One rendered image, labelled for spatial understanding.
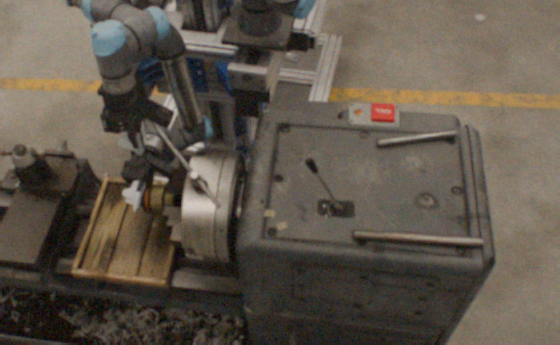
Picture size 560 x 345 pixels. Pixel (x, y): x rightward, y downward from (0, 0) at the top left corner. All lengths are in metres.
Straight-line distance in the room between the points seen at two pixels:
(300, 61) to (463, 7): 1.28
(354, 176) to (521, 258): 1.59
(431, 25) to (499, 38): 0.40
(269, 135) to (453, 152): 0.47
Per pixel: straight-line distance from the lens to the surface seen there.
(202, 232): 1.47
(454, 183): 1.47
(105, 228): 1.87
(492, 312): 2.75
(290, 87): 3.09
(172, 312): 2.03
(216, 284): 1.72
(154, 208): 1.61
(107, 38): 1.21
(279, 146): 1.48
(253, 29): 1.92
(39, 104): 3.65
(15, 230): 1.87
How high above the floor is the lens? 2.42
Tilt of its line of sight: 52 degrees down
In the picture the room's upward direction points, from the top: 9 degrees counter-clockwise
